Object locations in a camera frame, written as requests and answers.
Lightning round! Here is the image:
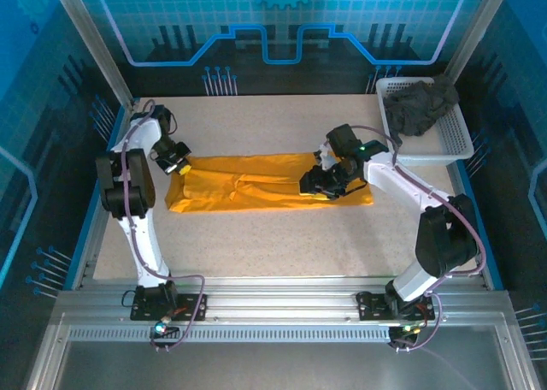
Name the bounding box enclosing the yellow t-shirt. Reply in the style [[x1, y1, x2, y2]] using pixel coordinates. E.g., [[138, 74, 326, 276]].
[[164, 152, 375, 214]]

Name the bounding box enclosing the dark grey t-shirt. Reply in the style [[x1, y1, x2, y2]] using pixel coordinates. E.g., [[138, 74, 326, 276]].
[[382, 74, 462, 138]]

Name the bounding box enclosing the blue table edge trim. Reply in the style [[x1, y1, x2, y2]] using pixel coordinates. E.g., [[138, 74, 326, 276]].
[[68, 101, 142, 291], [447, 162, 506, 292]]

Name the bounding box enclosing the white plastic basket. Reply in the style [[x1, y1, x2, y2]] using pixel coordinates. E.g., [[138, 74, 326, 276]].
[[374, 76, 475, 168]]

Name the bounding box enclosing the slotted aluminium strip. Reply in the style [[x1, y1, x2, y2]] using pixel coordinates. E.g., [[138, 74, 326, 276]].
[[67, 326, 397, 344]]

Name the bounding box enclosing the small black led board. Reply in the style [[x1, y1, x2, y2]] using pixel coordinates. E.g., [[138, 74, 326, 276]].
[[387, 323, 418, 352], [148, 319, 180, 352]]

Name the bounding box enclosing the grey metal base panel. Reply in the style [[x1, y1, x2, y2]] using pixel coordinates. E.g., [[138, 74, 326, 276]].
[[23, 312, 538, 390]]

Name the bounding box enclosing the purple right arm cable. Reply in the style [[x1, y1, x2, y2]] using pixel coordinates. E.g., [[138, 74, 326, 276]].
[[352, 124, 488, 353]]

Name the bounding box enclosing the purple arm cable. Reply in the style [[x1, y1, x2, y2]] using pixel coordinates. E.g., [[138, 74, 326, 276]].
[[119, 98, 207, 353], [352, 124, 488, 353]]

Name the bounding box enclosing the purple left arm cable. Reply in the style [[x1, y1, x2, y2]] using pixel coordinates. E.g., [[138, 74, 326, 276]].
[[119, 98, 207, 353]]

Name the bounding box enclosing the aluminium frame rail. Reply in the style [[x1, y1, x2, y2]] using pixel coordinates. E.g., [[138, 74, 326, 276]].
[[54, 276, 512, 325]]

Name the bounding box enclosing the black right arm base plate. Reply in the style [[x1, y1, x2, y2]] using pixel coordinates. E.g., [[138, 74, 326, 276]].
[[356, 289, 438, 322]]

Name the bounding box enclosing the aluminium frame post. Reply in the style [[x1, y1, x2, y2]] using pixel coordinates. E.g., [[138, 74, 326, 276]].
[[47, 0, 140, 111], [443, 0, 516, 82]]

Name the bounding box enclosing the thin black cable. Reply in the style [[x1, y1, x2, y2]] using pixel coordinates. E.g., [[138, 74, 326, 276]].
[[121, 289, 142, 310]]

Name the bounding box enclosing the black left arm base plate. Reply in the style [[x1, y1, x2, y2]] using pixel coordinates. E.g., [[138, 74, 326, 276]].
[[130, 285, 209, 322]]

